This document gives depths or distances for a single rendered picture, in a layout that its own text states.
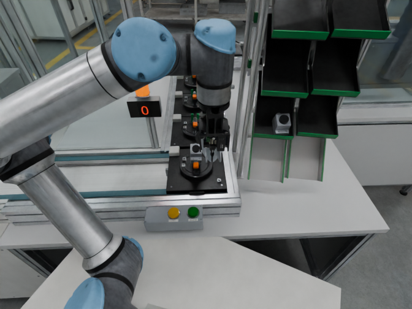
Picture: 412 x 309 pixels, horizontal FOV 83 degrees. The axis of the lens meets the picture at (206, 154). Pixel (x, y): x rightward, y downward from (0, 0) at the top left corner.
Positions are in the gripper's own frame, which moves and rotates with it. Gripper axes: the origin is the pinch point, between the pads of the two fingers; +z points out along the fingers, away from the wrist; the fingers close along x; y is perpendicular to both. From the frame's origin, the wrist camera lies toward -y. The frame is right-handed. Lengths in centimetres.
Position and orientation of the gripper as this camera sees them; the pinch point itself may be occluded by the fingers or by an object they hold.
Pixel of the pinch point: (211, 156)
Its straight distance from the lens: 67.7
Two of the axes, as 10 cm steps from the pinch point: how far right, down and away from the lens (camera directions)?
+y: 0.4, 7.0, -7.2
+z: 0.0, 7.2, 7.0
